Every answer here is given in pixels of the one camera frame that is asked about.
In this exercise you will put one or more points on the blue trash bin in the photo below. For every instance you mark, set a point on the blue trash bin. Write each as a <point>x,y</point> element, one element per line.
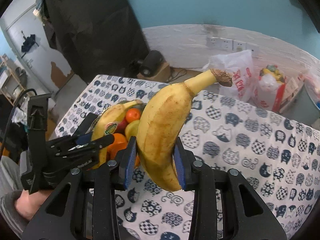
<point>303,109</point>

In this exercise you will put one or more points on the wall socket strip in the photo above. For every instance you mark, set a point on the wall socket strip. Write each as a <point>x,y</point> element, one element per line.
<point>230,45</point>

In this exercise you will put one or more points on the yellow green pear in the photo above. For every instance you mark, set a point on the yellow green pear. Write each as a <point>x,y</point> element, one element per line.
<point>131,129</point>

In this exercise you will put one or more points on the black speaker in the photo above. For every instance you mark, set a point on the black speaker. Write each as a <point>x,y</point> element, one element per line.
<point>150,65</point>

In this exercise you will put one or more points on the white plastic shopping bag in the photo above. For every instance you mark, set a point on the white plastic shopping bag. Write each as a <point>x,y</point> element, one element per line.
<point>240,65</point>

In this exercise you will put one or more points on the cat pattern tablecloth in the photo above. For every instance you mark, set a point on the cat pattern tablecloth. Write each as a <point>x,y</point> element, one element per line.
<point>278,157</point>

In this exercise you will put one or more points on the large orange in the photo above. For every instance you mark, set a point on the large orange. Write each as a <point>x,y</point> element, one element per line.
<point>137,161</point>

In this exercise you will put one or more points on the person's left hand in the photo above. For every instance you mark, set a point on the person's left hand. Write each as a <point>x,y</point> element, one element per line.
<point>28,204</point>

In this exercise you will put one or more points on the red apple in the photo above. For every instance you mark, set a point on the red apple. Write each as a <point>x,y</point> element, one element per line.
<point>121,126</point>

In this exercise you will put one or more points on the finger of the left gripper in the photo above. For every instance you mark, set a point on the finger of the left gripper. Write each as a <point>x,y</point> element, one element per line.
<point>82,129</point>
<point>91,147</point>

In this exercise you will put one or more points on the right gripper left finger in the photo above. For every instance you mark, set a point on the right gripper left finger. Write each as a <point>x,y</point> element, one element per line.
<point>64,213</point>

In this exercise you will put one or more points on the black hanging cloth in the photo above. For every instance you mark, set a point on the black hanging cloth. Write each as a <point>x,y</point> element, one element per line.
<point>98,36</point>

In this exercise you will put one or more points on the small tangerine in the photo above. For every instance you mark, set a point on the small tangerine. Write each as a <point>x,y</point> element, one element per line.
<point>120,143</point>
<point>132,115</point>

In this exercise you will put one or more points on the banana with sticker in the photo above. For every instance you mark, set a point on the banana with sticker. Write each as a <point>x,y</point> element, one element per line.
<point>110,129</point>

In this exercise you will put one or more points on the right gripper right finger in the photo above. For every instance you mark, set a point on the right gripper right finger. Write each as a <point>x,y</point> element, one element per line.
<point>244,214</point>

